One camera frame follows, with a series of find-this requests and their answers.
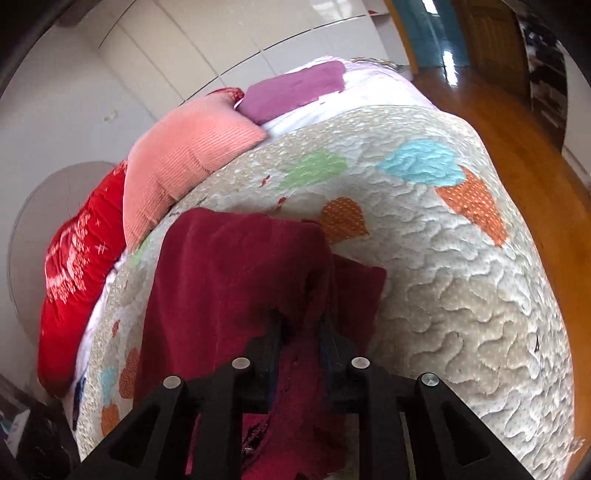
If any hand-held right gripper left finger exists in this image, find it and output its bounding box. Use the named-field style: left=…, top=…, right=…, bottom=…
left=68, top=313, right=283, bottom=480

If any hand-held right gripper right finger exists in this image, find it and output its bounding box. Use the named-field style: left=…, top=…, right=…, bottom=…
left=318, top=318, right=537, bottom=480

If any maroon sweater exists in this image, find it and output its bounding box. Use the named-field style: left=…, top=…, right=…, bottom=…
left=133, top=208, right=387, bottom=480

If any open shelf with clothes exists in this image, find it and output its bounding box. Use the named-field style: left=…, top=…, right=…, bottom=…
left=515, top=11, right=570, bottom=151

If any patchwork quilted bedspread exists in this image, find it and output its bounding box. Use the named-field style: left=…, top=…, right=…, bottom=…
left=71, top=104, right=575, bottom=480

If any pink knitted pillow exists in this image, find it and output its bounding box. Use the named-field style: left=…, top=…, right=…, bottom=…
left=123, top=95, right=269, bottom=252

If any dark clutter beside bed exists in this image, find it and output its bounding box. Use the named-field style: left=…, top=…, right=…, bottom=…
left=0, top=397, right=81, bottom=480

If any purple folded cloth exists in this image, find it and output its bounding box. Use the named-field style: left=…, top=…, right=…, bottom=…
left=235, top=60, right=347, bottom=125

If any glossy white wardrobe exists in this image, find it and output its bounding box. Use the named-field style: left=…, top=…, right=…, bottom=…
left=95, top=0, right=393, bottom=109

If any teal door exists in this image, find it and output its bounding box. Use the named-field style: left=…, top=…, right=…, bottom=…
left=394, top=0, right=472, bottom=69

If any wooden door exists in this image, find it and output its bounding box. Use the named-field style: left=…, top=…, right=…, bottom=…
left=450, top=0, right=532, bottom=97

